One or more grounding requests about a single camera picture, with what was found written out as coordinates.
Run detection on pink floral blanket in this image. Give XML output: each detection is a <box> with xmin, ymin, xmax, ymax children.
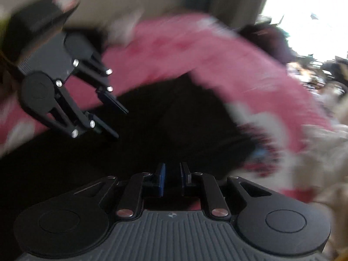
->
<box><xmin>0</xmin><ymin>13</ymin><xmax>333</xmax><ymax>204</ymax></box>

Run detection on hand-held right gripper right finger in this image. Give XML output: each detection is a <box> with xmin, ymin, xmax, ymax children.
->
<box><xmin>179</xmin><ymin>162</ymin><xmax>272</xmax><ymax>220</ymax></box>

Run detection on black t-shirt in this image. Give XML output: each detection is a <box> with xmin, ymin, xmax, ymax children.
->
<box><xmin>0</xmin><ymin>73</ymin><xmax>261</xmax><ymax>214</ymax></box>

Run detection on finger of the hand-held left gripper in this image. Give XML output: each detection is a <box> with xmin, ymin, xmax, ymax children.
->
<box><xmin>71</xmin><ymin>47</ymin><xmax>129</xmax><ymax>114</ymax></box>
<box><xmin>38</xmin><ymin>80</ymin><xmax>120</xmax><ymax>142</ymax></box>

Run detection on white cloth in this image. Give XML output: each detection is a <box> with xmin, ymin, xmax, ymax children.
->
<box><xmin>298</xmin><ymin>125</ymin><xmax>348</xmax><ymax>261</ymax></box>

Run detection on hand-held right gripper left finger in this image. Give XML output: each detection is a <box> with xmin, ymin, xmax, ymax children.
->
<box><xmin>74</xmin><ymin>162</ymin><xmax>166</xmax><ymax>220</ymax></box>

